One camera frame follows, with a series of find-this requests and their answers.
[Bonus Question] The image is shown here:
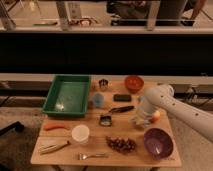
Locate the white plastic cup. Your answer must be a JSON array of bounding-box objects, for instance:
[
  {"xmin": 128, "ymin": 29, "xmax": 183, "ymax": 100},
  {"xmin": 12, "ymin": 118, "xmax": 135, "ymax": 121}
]
[{"xmin": 71, "ymin": 124, "xmax": 90, "ymax": 144}]

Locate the black rectangular block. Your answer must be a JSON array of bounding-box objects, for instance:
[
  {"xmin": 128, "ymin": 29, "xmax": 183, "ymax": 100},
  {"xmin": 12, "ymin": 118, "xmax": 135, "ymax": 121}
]
[{"xmin": 113, "ymin": 94, "xmax": 131, "ymax": 102}]

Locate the bunch of dark grapes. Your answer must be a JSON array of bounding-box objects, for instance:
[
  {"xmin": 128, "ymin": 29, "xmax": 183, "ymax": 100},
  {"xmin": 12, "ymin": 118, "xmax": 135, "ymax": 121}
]
[{"xmin": 106, "ymin": 137, "xmax": 136, "ymax": 154}]

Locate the metal fork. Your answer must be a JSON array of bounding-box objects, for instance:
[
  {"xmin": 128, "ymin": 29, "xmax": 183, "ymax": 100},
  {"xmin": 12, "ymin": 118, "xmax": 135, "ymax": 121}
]
[{"xmin": 78, "ymin": 153, "xmax": 109, "ymax": 160}]

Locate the purple bowl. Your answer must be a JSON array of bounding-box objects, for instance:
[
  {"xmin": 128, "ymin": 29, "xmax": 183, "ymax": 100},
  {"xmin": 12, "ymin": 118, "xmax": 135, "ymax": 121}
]
[{"xmin": 143, "ymin": 128, "xmax": 174, "ymax": 160}]

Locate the red bowl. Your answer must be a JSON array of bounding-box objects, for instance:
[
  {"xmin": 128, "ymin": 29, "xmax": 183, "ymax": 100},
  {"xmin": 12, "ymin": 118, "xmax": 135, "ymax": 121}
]
[{"xmin": 124, "ymin": 75, "xmax": 144, "ymax": 93}]

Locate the light blue cup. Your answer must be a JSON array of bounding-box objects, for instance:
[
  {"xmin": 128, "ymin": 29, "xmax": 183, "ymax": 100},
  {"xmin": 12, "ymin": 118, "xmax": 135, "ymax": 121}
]
[{"xmin": 92, "ymin": 93, "xmax": 104, "ymax": 108}]

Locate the orange fruit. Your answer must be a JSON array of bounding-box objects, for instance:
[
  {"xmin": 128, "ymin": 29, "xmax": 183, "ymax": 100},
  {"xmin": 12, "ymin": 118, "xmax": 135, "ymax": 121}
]
[{"xmin": 151, "ymin": 110, "xmax": 160, "ymax": 123}]

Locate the small metal cup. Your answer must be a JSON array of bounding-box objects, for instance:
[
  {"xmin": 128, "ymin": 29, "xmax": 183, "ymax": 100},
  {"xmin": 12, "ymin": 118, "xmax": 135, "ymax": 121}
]
[{"xmin": 99, "ymin": 79, "xmax": 109, "ymax": 91}]

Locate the orange carrot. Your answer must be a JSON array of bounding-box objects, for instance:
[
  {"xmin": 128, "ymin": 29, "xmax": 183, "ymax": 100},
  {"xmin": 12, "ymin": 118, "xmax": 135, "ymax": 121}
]
[{"xmin": 43, "ymin": 124, "xmax": 69, "ymax": 131}]

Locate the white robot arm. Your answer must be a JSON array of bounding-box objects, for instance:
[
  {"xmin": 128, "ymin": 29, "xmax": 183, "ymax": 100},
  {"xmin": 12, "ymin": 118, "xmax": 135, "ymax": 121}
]
[{"xmin": 140, "ymin": 84, "xmax": 213, "ymax": 143}]

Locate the blue sponge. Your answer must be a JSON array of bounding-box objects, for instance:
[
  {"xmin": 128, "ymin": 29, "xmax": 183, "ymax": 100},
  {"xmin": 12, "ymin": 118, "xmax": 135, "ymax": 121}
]
[{"xmin": 138, "ymin": 96, "xmax": 145, "ymax": 103}]

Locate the wooden table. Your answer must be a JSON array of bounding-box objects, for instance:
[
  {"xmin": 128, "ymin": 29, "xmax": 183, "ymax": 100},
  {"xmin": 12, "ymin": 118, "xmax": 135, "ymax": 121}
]
[{"xmin": 31, "ymin": 81, "xmax": 182, "ymax": 168}]

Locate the green plastic tray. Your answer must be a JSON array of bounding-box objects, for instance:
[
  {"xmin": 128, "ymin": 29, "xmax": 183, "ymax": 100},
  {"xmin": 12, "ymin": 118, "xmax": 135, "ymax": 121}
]
[{"xmin": 42, "ymin": 75, "xmax": 91, "ymax": 118}]

